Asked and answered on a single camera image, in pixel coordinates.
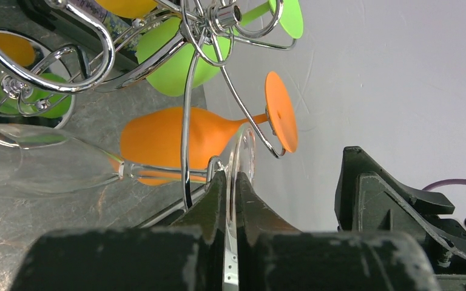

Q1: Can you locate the clear wine glass front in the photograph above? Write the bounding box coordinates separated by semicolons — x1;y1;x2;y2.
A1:
0;124;255;290

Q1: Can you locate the orange wine glass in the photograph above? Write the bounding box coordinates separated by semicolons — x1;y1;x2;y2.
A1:
120;72;299;170

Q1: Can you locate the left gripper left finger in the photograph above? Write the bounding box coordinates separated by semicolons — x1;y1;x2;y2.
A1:
11;172;227;290

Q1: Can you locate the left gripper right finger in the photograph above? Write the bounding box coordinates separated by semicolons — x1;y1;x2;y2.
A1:
235;173;440;290

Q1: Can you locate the chrome wine glass rack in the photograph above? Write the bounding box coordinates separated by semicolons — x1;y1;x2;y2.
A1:
0;0;298;212

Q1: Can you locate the yellow wine glass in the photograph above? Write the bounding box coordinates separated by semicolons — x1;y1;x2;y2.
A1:
96;0;158;19

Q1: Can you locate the green wine glass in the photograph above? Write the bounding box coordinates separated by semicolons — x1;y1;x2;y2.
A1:
135;1;304;96

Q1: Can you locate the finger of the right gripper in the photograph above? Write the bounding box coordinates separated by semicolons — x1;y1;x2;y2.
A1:
334;146;466;275

